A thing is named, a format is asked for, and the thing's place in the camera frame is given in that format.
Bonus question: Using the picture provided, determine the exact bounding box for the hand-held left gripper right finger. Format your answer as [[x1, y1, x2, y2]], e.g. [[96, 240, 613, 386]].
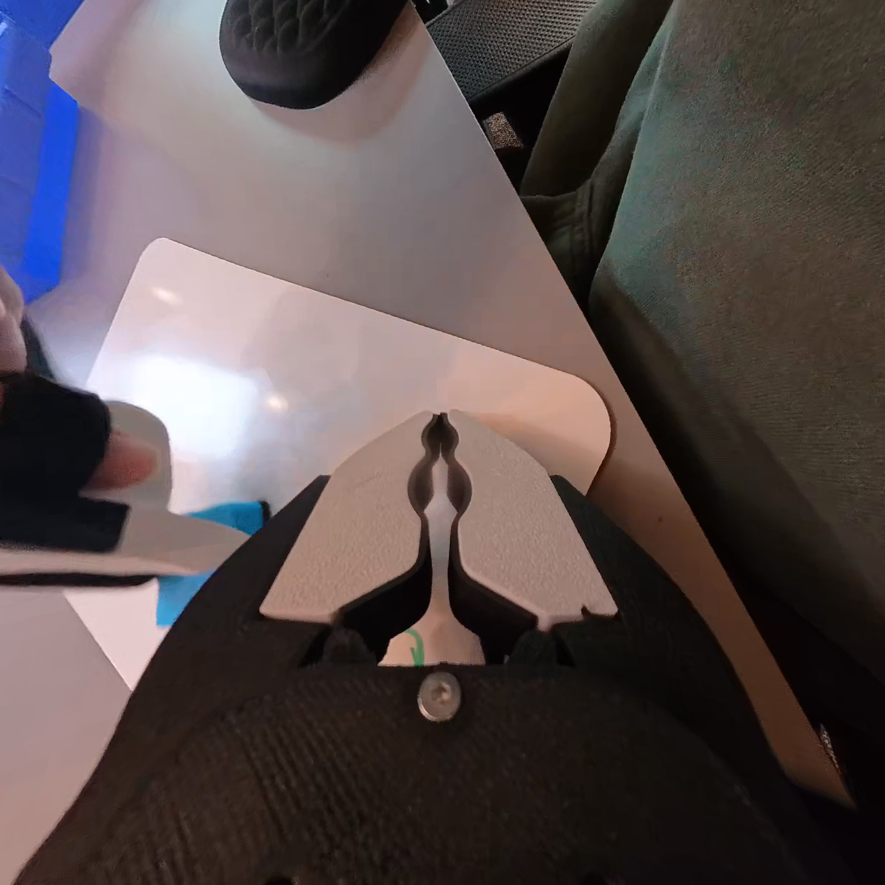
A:
[[442, 411, 620, 637]]

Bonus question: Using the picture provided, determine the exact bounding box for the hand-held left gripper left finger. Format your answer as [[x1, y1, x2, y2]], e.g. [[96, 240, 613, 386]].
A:
[[260, 411, 443, 634]]

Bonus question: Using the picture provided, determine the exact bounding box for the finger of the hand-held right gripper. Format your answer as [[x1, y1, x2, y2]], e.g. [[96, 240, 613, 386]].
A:
[[0, 504, 253, 590]]

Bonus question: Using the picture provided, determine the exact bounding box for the blue whiteboard eraser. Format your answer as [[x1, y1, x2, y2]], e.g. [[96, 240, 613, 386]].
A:
[[157, 501, 272, 626]]

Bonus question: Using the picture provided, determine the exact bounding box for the person's green sweatshirt torso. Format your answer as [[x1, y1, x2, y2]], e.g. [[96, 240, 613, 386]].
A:
[[519, 0, 885, 775]]

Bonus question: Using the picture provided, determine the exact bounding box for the black mesh chair armrest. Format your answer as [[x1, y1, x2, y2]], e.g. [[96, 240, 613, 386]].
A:
[[219, 0, 413, 112]]

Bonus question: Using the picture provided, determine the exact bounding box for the grey mesh chair seat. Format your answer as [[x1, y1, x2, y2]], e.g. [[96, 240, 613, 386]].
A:
[[422, 0, 598, 106]]

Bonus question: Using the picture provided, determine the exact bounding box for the white whiteboard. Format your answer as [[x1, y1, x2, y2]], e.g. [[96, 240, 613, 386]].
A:
[[63, 238, 614, 690]]

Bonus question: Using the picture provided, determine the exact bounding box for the blue storage bin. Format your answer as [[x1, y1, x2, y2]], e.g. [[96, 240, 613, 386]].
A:
[[0, 0, 84, 300]]

